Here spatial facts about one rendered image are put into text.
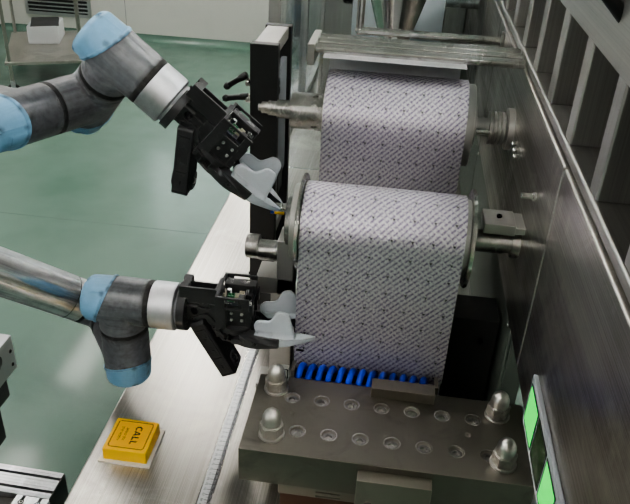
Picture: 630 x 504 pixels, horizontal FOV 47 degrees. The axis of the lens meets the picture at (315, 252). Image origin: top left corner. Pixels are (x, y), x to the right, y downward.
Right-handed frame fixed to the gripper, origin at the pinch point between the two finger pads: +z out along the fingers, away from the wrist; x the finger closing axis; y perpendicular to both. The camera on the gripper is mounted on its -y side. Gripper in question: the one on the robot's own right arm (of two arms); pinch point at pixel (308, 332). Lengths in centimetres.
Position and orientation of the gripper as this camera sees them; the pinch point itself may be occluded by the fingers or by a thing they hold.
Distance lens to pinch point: 113.4
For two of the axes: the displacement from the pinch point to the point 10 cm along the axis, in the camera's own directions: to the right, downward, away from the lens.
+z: 9.9, 1.1, -0.9
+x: 1.3, -5.0, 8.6
